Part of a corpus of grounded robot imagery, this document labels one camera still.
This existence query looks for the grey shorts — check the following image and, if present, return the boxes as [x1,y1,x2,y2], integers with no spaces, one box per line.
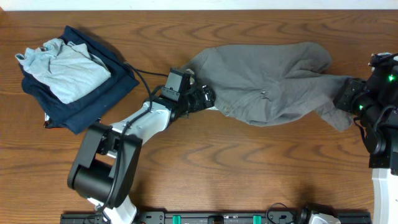
[182,42,353,131]

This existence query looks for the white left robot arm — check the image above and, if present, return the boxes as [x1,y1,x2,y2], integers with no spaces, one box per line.
[67,85,216,223]

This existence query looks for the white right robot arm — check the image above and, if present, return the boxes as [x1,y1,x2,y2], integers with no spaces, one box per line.
[333,52,397,224]

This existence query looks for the navy blue folded garment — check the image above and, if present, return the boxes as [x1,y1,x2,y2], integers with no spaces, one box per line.
[21,26,139,134]

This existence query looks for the light grey folded shirt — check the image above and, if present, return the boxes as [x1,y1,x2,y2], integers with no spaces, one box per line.
[16,39,111,104]

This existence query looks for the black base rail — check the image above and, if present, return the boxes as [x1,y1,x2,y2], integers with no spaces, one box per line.
[60,202,373,224]

